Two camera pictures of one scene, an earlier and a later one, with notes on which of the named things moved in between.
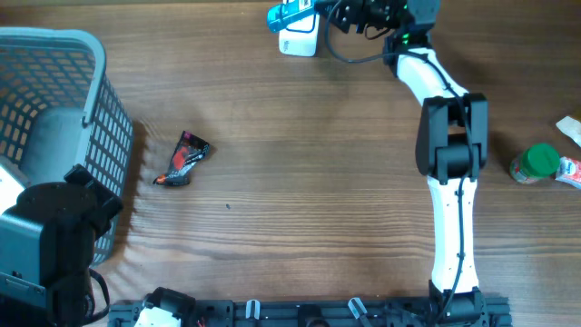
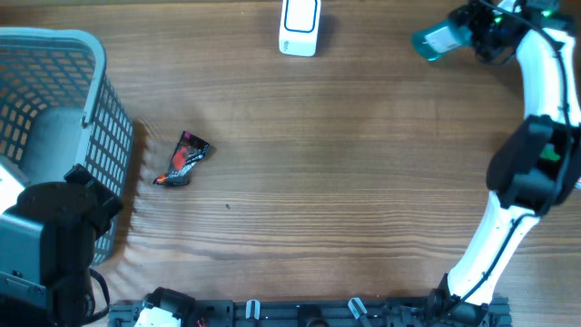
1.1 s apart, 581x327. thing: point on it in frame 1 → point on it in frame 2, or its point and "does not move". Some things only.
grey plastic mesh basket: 59,110 does not move
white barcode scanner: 300,40 does not move
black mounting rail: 498,312 does not move
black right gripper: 356,13 → 470,14
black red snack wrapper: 189,150 does not move
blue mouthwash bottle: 280,14 → 430,41
